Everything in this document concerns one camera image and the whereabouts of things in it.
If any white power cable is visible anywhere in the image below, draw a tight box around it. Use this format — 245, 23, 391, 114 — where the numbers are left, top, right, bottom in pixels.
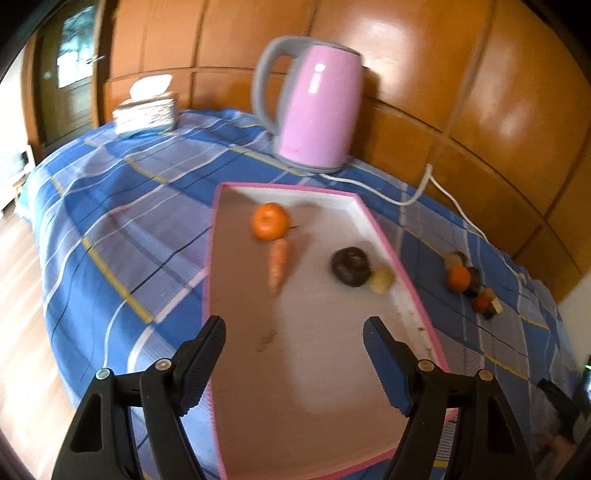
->
318, 164, 529, 283

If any blue plaid cloth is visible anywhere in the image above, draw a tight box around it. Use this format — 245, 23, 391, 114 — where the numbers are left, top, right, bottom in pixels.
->
16, 108, 578, 480

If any pink tray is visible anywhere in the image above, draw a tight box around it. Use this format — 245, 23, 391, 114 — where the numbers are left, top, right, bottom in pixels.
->
202, 182, 458, 480

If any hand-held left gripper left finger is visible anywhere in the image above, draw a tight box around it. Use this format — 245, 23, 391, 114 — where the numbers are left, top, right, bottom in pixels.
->
51, 315, 227, 480

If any brown white cut vegetable piece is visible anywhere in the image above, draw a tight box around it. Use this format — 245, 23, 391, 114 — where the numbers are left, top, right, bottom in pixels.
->
481, 290, 504, 320

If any orange tangerine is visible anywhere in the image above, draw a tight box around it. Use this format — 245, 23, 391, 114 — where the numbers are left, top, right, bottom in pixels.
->
252, 203, 290, 241
447, 265, 471, 292

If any dark avocado half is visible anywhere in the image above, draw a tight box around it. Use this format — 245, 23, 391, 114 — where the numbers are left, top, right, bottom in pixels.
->
463, 267, 482, 297

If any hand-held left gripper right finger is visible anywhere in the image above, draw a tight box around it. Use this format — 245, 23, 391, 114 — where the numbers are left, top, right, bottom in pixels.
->
362, 316, 539, 480

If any tan potato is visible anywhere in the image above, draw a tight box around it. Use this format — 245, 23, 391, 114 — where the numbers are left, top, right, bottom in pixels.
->
368, 269, 396, 295

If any orange carrot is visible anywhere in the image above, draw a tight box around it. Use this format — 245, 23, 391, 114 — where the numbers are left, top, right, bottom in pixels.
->
268, 239, 291, 294

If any white furniture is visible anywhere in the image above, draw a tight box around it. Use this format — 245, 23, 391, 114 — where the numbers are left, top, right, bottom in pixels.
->
0, 143, 35, 220

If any pink electric kettle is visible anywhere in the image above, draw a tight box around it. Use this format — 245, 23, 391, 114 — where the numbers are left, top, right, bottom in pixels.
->
252, 37, 363, 174

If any white tissue box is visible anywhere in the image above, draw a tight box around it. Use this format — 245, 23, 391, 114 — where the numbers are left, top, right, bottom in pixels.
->
113, 75, 181, 136

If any wooden door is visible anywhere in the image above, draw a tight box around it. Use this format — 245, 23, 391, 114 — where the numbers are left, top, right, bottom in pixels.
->
28, 0, 112, 153

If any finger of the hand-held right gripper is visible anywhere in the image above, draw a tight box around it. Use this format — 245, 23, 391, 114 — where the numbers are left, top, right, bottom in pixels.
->
538, 379, 575, 428

